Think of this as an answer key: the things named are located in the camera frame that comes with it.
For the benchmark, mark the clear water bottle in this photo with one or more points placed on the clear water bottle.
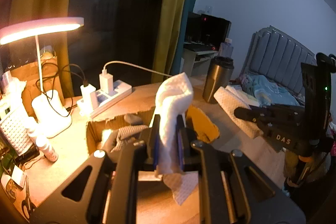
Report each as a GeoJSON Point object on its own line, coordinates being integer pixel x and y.
{"type": "Point", "coordinates": [226, 48]}

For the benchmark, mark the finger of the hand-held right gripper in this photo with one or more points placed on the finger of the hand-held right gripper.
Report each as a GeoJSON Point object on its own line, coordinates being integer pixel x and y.
{"type": "Point", "coordinates": [273, 112]}
{"type": "Point", "coordinates": [281, 138]}

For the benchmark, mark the white computer desk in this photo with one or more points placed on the white computer desk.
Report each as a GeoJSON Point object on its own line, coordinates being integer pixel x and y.
{"type": "Point", "coordinates": [194, 58]}

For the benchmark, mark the grey textured cloth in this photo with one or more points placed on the grey textured cloth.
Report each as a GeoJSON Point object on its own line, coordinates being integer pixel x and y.
{"type": "Point", "coordinates": [126, 134]}

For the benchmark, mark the small white bottle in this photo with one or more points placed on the small white bottle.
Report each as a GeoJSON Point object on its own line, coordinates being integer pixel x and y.
{"type": "Point", "coordinates": [48, 149]}

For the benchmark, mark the dark glass window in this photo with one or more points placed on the dark glass window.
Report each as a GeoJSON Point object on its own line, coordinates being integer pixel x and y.
{"type": "Point", "coordinates": [118, 3]}

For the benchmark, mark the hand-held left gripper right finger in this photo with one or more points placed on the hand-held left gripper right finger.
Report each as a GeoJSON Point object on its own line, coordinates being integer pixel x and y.
{"type": "Point", "coordinates": [189, 154]}

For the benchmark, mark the grey padded headboard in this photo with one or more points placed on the grey padded headboard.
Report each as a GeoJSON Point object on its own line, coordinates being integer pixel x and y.
{"type": "Point", "coordinates": [281, 56]}

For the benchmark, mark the white wall switch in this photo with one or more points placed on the white wall switch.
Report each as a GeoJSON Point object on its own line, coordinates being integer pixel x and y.
{"type": "Point", "coordinates": [209, 9]}

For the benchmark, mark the brown paper bag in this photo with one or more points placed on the brown paper bag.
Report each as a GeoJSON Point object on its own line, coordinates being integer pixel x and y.
{"type": "Point", "coordinates": [26, 77]}

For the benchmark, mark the steel tumbler with black lid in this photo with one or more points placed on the steel tumbler with black lid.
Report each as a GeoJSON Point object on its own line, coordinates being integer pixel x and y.
{"type": "Point", "coordinates": [216, 79]}

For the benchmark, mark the white paper towel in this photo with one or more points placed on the white paper towel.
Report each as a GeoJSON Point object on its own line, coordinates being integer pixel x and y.
{"type": "Point", "coordinates": [173, 100]}
{"type": "Point", "coordinates": [236, 108]}

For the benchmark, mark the white desk lamp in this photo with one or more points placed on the white desk lamp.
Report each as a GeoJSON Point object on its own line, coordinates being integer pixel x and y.
{"type": "Point", "coordinates": [39, 27]}

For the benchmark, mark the white lattice basket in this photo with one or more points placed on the white lattice basket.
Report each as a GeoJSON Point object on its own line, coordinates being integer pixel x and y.
{"type": "Point", "coordinates": [14, 129]}

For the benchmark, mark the yellow cloth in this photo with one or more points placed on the yellow cloth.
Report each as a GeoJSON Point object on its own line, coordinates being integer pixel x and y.
{"type": "Point", "coordinates": [203, 125]}

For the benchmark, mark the black computer monitor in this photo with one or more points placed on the black computer monitor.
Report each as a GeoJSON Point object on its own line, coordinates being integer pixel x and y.
{"type": "Point", "coordinates": [215, 31]}
{"type": "Point", "coordinates": [193, 27]}

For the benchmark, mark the cardboard box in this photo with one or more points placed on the cardboard box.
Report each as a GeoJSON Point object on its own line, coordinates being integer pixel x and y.
{"type": "Point", "coordinates": [93, 134]}

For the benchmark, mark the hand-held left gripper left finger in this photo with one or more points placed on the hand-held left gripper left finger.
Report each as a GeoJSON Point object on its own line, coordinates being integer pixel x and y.
{"type": "Point", "coordinates": [147, 146]}

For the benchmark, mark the printed teal blanket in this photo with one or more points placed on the printed teal blanket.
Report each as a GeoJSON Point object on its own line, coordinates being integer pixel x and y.
{"type": "Point", "coordinates": [270, 92]}

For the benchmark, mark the teal curtain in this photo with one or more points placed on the teal curtain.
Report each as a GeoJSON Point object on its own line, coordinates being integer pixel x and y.
{"type": "Point", "coordinates": [190, 3]}

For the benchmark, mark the white power strip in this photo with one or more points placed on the white power strip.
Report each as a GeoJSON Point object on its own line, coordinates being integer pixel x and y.
{"type": "Point", "coordinates": [118, 94]}

